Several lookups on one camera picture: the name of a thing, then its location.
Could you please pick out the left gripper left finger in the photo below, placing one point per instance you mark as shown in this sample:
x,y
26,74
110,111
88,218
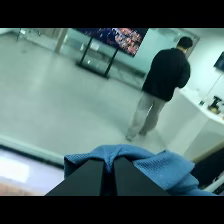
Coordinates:
x,y
83,181

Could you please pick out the display screen on black stand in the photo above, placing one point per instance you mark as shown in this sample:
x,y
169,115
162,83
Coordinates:
x,y
123,38

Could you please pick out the person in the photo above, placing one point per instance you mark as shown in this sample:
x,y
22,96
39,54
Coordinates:
x,y
168,73

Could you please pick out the white counter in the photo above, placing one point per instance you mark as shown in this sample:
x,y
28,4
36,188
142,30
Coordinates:
x,y
196,113

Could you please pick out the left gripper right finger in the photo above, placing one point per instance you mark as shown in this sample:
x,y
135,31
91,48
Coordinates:
x,y
133,181

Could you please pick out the blue-grey polo shirt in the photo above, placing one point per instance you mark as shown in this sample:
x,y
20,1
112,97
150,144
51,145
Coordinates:
x,y
166,168

